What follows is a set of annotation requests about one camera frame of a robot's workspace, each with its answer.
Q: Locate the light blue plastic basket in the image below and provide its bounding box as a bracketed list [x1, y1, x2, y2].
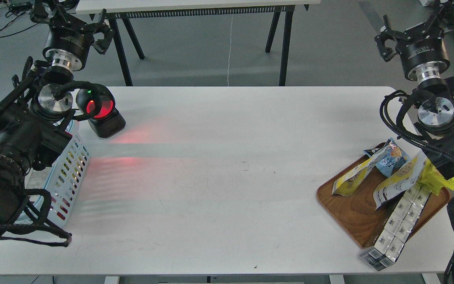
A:
[0, 118, 91, 228]

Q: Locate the white hanging cable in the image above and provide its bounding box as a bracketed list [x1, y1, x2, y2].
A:
[227, 15, 234, 87]

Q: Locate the white background table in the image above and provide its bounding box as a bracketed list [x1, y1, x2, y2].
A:
[74, 0, 319, 86]

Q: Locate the brown wooden tray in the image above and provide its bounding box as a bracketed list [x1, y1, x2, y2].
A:
[316, 142, 450, 249]

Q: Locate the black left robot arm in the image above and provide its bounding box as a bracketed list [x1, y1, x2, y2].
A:
[0, 0, 126, 247]

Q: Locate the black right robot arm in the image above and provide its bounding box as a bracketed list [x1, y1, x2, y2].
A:
[374, 0, 454, 284]

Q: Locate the yellow cartoon snack pack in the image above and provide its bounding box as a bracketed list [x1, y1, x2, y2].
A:
[417, 159, 454, 196]

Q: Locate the yellow white snack pouch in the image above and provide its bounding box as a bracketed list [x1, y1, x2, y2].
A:
[373, 151, 428, 210]
[332, 146, 389, 196]

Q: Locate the black barcode scanner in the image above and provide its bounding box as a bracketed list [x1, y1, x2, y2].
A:
[76, 84, 126, 138]

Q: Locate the blue snack bag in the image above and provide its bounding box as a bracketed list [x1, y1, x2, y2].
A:
[364, 137, 409, 177]

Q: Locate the white snack packet in basket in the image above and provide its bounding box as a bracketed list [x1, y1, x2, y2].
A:
[24, 167, 52, 189]

